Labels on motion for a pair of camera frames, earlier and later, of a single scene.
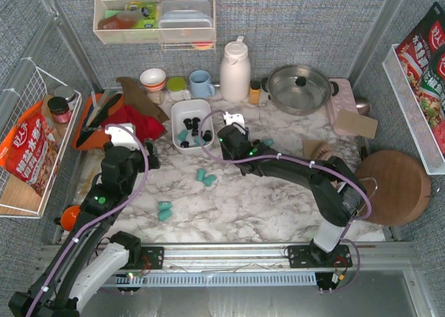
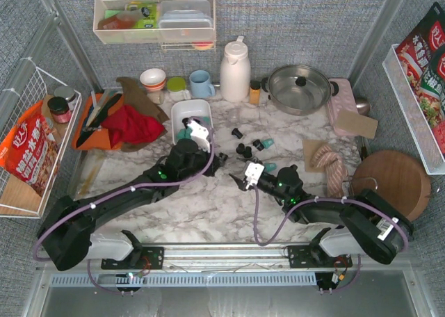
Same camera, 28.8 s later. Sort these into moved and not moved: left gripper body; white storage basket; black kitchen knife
Moved: left gripper body
Not moved: white storage basket; black kitchen knife
